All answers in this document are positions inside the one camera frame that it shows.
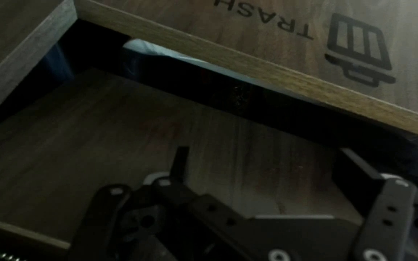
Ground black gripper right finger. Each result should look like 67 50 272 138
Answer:
331 147 418 261

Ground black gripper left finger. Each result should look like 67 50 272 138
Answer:
66 145 212 261

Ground wooden trash door flap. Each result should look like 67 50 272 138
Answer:
0 67 366 244

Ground white bin liner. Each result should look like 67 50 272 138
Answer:
121 40 215 74

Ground wooden trash cabinet door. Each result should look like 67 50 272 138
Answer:
76 0 418 142

